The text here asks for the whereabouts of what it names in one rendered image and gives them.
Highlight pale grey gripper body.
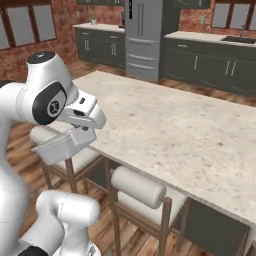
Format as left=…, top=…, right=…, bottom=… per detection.
left=58, top=100, right=107, bottom=131

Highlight wooden stool with white cushion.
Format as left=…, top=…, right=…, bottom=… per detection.
left=245, top=229, right=256, bottom=256
left=109, top=165, right=190, bottom=256
left=29, top=125, right=108, bottom=198

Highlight dark cupboard run with plant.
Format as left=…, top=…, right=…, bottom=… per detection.
left=73, top=22, right=127, bottom=70

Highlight grey steel fridge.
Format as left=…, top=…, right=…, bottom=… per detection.
left=124, top=0, right=165, bottom=82

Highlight dark coffee machine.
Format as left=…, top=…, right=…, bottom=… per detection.
left=118, top=11, right=127, bottom=30

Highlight large wood-framed window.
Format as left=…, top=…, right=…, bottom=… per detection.
left=0, top=0, right=58, bottom=52

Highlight dark tall fridge side panel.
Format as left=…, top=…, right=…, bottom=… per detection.
left=162, top=0, right=181, bottom=80

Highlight dark cupboard run with sink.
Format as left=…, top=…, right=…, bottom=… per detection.
left=162, top=30, right=256, bottom=98

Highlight black sink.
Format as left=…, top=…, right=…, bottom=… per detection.
left=220, top=35, right=256, bottom=45

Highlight small wood-framed window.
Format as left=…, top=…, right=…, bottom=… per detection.
left=211, top=0, right=256, bottom=32

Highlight dark wall cupboard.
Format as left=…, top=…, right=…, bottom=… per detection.
left=172, top=0, right=212, bottom=10
left=76, top=0, right=126, bottom=6

